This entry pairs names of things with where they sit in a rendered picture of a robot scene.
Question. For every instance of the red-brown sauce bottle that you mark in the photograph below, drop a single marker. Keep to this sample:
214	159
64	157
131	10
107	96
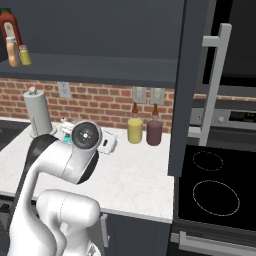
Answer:
9	26

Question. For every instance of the dark sink basin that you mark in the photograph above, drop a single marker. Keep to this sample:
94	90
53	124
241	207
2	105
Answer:
10	133

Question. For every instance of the steel oven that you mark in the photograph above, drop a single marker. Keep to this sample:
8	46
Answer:
213	117

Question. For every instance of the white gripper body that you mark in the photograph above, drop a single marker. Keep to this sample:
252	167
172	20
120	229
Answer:
110	143

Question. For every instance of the grey wall outlet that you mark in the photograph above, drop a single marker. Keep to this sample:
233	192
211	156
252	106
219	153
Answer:
64	89
139	95
157	96

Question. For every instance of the peach condiment bottle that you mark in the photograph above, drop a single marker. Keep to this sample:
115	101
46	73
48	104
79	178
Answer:
13	53

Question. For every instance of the dark blue cabinet door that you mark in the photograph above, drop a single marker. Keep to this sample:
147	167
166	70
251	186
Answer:
186	100

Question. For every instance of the white and teal shaker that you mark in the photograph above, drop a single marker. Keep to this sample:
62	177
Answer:
68	128

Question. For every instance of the black microwave oven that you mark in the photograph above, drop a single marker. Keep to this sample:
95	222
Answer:
240	40

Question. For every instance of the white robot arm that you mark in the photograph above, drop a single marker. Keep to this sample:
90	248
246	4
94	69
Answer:
50	160

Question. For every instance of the black glass hob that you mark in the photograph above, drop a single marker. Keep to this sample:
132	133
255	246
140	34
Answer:
216	186

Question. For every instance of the yellow-green shaker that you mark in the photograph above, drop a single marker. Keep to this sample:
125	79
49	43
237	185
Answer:
25	57

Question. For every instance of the dark red condiment bottle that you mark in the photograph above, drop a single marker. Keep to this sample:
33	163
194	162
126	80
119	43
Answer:
154	133

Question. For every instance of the white paper towel roll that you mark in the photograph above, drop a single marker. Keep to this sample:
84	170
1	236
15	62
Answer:
37	110

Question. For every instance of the dark blue wall cabinet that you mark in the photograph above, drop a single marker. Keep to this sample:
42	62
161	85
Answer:
100	40

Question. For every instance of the dark base cabinet door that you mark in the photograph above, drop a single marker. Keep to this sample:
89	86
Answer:
140	236

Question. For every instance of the yellow condiment bottle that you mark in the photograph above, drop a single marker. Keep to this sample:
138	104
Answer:
135	131

